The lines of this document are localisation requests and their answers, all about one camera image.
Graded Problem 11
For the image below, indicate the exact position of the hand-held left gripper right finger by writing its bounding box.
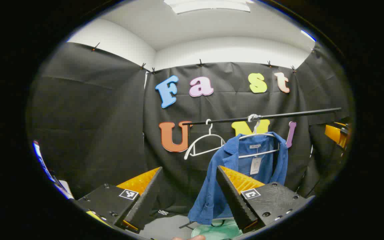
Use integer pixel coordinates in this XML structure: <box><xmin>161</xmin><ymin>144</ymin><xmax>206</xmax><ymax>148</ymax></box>
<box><xmin>216</xmin><ymin>165</ymin><xmax>314</xmax><ymax>234</ymax></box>

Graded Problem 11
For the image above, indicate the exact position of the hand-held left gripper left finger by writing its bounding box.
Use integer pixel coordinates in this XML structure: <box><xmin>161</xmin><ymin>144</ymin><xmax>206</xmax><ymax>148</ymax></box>
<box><xmin>74</xmin><ymin>167</ymin><xmax>163</xmax><ymax>234</ymax></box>

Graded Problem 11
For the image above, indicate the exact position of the blue corduroy jacket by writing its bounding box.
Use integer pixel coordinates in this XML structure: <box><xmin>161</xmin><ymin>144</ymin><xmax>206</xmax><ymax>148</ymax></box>
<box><xmin>188</xmin><ymin>132</ymin><xmax>289</xmax><ymax>225</ymax></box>

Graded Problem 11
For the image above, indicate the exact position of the black clothes rack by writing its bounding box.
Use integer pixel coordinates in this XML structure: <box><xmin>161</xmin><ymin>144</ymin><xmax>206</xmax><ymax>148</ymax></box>
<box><xmin>179</xmin><ymin>107</ymin><xmax>342</xmax><ymax>230</ymax></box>

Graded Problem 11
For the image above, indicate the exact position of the white hanger with tied hook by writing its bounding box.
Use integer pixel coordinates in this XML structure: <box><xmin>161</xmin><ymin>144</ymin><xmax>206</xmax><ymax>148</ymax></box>
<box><xmin>238</xmin><ymin>114</ymin><xmax>281</xmax><ymax>159</ymax></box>

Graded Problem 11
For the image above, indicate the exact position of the empty white clothes hanger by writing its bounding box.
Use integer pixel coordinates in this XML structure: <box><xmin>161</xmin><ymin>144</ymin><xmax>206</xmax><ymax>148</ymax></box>
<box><xmin>184</xmin><ymin>119</ymin><xmax>226</xmax><ymax>160</ymax></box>

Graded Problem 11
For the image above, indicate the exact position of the white board with blue edge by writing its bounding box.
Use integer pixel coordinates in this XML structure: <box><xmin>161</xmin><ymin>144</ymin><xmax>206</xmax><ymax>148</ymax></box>
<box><xmin>33</xmin><ymin>140</ymin><xmax>75</xmax><ymax>200</ymax></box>

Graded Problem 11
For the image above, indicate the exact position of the black backdrop cloth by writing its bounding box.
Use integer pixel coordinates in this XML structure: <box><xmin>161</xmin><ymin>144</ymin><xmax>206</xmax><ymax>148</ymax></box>
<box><xmin>29</xmin><ymin>42</ymin><xmax>354</xmax><ymax>214</ymax></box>

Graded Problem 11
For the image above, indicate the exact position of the ceiling light panel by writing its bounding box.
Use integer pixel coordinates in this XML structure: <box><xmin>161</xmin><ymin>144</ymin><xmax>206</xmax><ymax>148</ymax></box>
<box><xmin>164</xmin><ymin>0</ymin><xmax>254</xmax><ymax>14</ymax></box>

